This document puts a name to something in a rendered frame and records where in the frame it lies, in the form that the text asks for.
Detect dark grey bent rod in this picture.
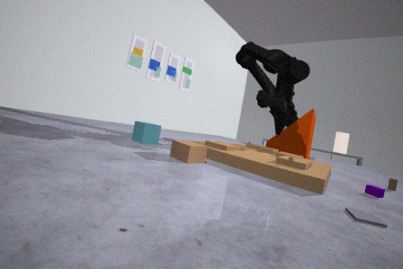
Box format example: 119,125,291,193
345,208,387,228

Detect teal cube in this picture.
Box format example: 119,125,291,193
131,121,161,145

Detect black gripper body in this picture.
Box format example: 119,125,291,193
263,85,297,118

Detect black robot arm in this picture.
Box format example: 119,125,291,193
236,41,309,108

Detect purple block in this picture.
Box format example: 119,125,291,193
365,184,385,198

